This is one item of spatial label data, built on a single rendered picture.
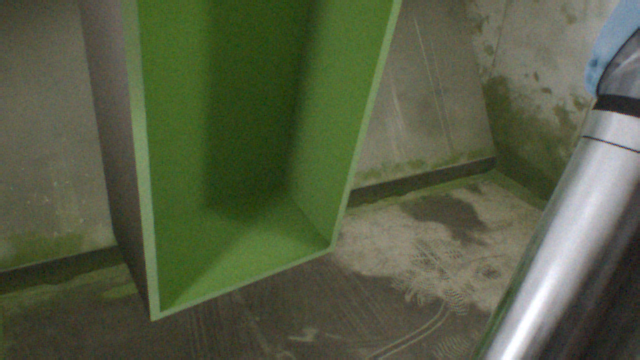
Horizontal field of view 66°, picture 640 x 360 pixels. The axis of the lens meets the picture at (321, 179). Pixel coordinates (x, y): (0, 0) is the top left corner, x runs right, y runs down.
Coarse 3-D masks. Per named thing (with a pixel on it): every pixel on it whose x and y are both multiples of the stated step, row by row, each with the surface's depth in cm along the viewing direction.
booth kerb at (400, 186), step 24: (456, 168) 286; (480, 168) 297; (360, 192) 257; (384, 192) 266; (408, 192) 275; (24, 264) 189; (48, 264) 193; (72, 264) 198; (96, 264) 203; (0, 288) 188; (24, 288) 192
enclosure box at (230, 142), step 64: (128, 0) 76; (192, 0) 119; (256, 0) 128; (320, 0) 133; (384, 0) 113; (128, 64) 83; (192, 64) 129; (256, 64) 141; (320, 64) 141; (128, 128) 94; (192, 128) 142; (256, 128) 156; (320, 128) 149; (128, 192) 111; (192, 192) 158; (256, 192) 176; (320, 192) 159; (128, 256) 136; (192, 256) 149; (256, 256) 153
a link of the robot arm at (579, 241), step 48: (624, 0) 36; (624, 48) 36; (624, 96) 36; (624, 144) 35; (576, 192) 38; (624, 192) 35; (576, 240) 37; (624, 240) 35; (528, 288) 39; (576, 288) 36; (624, 288) 35; (480, 336) 44; (528, 336) 38; (576, 336) 36; (624, 336) 36
